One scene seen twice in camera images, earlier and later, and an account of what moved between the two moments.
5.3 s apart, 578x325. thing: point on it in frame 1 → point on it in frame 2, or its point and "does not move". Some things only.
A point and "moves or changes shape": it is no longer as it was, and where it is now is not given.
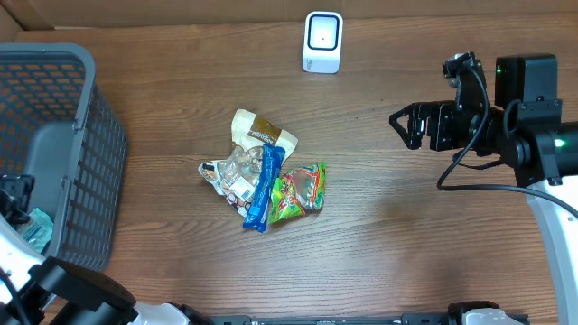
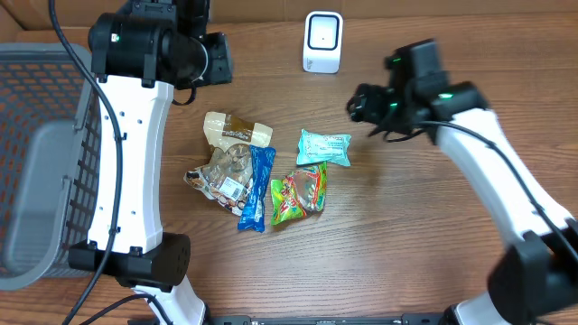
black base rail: [412, 319] does not move
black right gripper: [438, 112] → [360, 104]
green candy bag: [297, 192] does not move
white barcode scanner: [323, 41] does not move
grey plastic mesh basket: [56, 127] does not move
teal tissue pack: [37, 232] → [319, 148]
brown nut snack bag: [234, 178] moves or changes shape
